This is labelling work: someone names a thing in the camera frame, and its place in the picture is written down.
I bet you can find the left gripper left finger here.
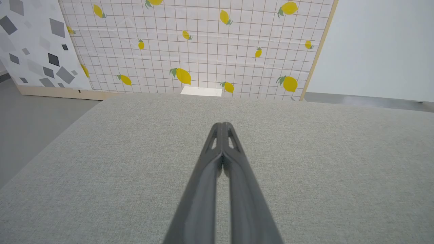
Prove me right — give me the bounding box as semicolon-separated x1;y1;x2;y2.
163;122;225;244

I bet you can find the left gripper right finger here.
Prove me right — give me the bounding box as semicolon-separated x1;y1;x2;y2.
222;122;284;244

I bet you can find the grey fabric sofa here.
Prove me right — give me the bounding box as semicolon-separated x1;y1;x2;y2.
0;93;434;244

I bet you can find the white box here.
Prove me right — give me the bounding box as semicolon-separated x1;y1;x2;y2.
180;86;223;97

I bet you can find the lemon print partition panel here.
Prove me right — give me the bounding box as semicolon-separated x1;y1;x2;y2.
58;0;339;102

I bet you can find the grey diamond print panel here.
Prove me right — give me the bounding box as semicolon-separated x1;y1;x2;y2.
0;0;113;101

